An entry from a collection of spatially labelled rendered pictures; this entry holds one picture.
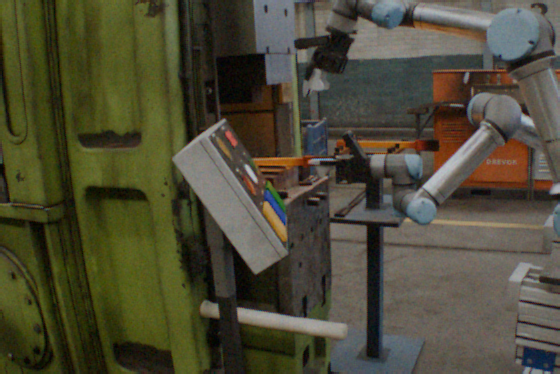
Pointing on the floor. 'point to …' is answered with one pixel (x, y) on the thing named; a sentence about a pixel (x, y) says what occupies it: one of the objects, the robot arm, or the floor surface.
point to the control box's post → (223, 264)
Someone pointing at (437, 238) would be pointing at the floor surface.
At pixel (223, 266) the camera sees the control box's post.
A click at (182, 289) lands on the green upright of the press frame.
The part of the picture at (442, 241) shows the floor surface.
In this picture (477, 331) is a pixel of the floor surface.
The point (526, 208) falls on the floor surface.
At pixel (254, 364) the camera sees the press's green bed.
